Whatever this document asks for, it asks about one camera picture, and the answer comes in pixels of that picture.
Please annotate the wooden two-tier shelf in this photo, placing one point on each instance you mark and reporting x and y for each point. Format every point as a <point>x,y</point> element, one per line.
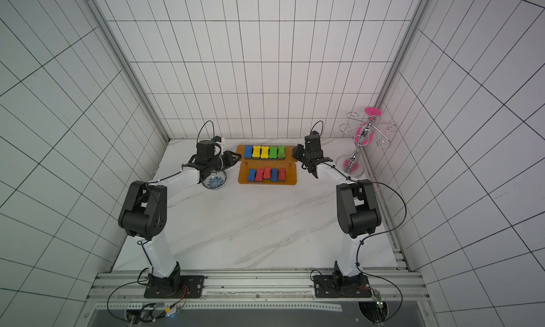
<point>289,163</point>

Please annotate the blue eraser bottom right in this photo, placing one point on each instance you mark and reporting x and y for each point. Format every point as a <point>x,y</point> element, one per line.
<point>274,175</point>

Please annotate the blue eraser top shelf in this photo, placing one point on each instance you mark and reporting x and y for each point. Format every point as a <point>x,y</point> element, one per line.
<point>248,152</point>

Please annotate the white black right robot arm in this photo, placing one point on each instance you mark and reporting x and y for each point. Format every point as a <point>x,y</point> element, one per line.
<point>357,211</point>

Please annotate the blue eraser bottom left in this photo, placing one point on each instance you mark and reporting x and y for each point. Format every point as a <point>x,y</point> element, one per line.
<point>251,175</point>

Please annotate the red eraser bottom left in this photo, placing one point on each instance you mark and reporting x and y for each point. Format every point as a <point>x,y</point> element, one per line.
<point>259,175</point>

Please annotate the red eraser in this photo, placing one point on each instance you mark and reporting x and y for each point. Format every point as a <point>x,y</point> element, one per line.
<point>281,175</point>
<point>259,175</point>
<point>267,172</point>

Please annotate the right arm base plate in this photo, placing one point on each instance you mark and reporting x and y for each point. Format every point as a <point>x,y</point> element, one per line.
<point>337,286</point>

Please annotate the aluminium mounting rail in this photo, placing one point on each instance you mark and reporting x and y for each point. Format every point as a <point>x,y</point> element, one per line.
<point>254,289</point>

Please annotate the red eraser bottom right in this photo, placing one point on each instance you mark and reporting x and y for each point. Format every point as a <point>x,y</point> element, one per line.
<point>281,175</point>

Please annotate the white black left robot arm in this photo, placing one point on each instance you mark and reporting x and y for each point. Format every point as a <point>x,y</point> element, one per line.
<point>144,216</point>

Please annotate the red eraser bottom middle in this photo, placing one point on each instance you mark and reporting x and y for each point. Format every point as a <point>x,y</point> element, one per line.
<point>267,172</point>

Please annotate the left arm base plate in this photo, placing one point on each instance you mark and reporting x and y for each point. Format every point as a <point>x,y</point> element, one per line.
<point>175,287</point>

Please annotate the green eraser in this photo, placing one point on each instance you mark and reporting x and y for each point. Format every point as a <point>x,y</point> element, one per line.
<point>281,155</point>
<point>273,153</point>

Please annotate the blue patterned ceramic bowl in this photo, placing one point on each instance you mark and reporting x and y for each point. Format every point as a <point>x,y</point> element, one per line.
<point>215,180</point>

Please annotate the yellow eraser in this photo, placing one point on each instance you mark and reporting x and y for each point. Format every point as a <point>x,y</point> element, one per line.
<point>256,152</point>
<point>265,152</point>

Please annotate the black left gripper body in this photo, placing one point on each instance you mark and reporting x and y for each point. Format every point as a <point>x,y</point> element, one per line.
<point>222,162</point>

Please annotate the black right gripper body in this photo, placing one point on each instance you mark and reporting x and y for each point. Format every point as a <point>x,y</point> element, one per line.
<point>307,159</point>

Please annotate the chrome pink cup stand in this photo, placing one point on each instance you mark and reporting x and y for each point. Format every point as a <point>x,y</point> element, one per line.
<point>370,129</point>

